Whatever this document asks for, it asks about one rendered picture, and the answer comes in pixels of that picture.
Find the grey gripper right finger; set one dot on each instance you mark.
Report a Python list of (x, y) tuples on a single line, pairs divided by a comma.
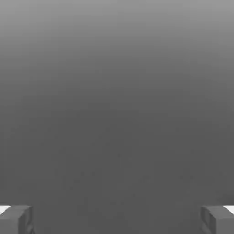
[(219, 220)]

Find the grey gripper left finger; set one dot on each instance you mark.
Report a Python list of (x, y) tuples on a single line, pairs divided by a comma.
[(14, 219)]

